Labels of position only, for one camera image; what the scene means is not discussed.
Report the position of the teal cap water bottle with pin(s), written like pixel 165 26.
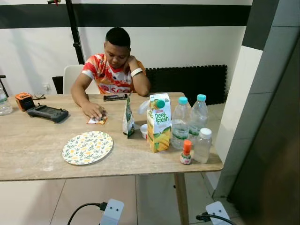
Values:
pixel 199 115
pixel 180 126

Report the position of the white cap clear bottle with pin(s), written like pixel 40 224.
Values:
pixel 203 147

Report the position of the small orange cap bottle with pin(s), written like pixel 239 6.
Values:
pixel 186 150

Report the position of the Peel Fresh juice carton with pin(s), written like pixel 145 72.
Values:
pixel 159 126

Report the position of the small clear plastic bag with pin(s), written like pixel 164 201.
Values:
pixel 143 107

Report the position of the small white cup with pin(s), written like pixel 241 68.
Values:
pixel 144 132

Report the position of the green white standing pouch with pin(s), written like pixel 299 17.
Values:
pixel 128 119

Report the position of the black smartphone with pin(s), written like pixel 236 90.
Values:
pixel 115 97

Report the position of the boy in orange patterned shirt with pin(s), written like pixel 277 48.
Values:
pixel 110 77

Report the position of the small orange white packet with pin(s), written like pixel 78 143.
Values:
pixel 96 121

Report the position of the round floral plate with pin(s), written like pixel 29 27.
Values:
pixel 87 147

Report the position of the white chair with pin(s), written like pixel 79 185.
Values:
pixel 70 75

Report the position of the black tripod pole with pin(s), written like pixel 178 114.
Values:
pixel 73 33

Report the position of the black handheld controller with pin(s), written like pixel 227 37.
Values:
pixel 47 113

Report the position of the light wood dining table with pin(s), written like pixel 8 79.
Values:
pixel 37 154

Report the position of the orange black device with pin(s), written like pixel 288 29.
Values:
pixel 23 101

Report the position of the clear plastic bottle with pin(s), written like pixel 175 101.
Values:
pixel 4 105

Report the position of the black foam wall padding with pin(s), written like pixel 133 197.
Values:
pixel 187 84

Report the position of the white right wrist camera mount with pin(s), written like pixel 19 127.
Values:
pixel 218 212

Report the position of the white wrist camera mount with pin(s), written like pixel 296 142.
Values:
pixel 112 211
pixel 218 212

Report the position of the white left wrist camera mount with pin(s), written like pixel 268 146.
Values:
pixel 112 211

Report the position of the white wall socket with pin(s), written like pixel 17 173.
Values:
pixel 47 86

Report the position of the dark frame eyeglasses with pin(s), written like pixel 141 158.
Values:
pixel 39 97

